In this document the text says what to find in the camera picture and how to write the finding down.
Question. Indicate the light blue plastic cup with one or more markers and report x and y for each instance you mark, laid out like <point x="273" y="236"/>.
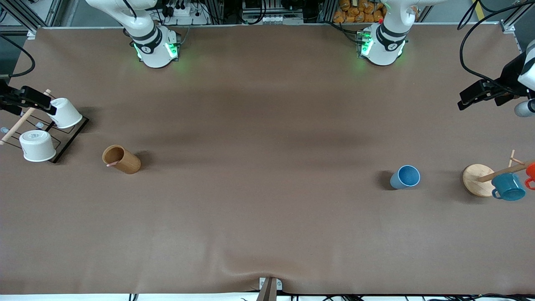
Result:
<point x="403" y="177"/>

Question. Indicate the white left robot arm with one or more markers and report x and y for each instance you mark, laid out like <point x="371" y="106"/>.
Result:
<point x="384" y="44"/>

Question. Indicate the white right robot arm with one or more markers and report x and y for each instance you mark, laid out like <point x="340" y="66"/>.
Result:
<point x="152" y="46"/>

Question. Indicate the black cup rack wooden bar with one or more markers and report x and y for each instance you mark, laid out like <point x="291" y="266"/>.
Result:
<point x="12" y="130"/>

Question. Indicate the plain white cup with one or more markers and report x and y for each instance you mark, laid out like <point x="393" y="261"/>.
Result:
<point x="67" y="113"/>

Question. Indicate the white cup with printed base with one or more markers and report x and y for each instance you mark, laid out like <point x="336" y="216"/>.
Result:
<point x="37" y="148"/>

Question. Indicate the wooden cylinder chopstick holder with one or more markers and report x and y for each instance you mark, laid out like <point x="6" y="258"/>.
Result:
<point x="127" y="165"/>

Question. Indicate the wooden mug tree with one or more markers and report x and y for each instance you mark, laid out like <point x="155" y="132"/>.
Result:
<point x="476" y="179"/>

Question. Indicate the orange mug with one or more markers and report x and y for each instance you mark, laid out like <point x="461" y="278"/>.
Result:
<point x="531" y="170"/>

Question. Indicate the teal mug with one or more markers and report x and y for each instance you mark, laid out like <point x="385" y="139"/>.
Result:
<point x="510" y="186"/>

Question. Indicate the pile of orange snacks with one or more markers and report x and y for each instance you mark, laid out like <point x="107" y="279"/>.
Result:
<point x="355" y="14"/>

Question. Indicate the white power strip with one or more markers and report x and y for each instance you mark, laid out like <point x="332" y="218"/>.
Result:
<point x="184" y="12"/>

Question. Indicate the aluminium frame post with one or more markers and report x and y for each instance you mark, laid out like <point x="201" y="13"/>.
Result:
<point x="508" y="26"/>
<point x="32" y="33"/>

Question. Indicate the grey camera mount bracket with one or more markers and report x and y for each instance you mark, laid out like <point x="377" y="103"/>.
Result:
<point x="267" y="292"/>

